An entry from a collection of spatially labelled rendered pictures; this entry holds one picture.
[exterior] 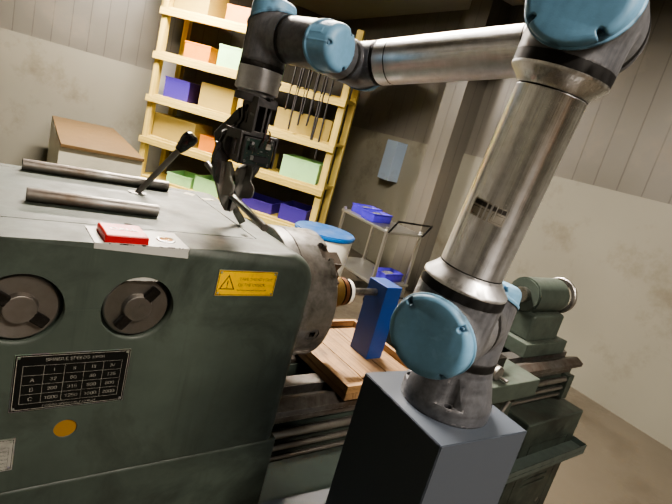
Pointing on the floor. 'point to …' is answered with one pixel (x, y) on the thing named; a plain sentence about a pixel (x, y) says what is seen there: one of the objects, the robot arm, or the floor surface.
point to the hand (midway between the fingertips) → (227, 203)
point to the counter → (91, 147)
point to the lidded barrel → (340, 242)
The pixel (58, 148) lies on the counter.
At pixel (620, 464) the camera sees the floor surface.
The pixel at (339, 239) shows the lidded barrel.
